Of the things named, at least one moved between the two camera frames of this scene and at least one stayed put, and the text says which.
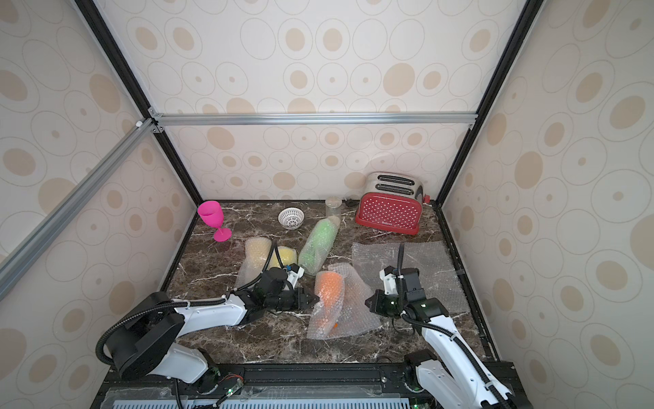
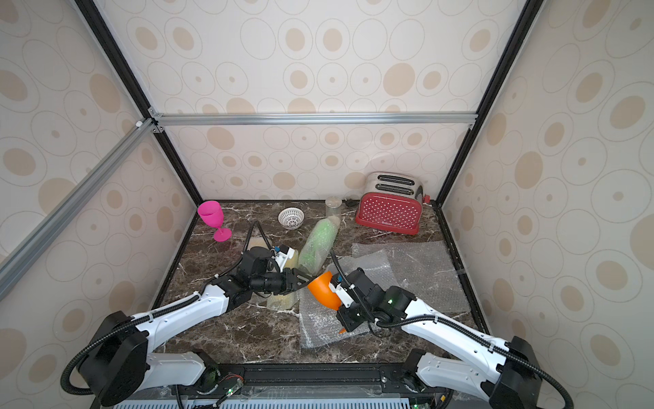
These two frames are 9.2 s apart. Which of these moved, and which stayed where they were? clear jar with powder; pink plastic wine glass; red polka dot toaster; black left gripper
Moved: black left gripper
Stayed: pink plastic wine glass; clear jar with powder; red polka dot toaster
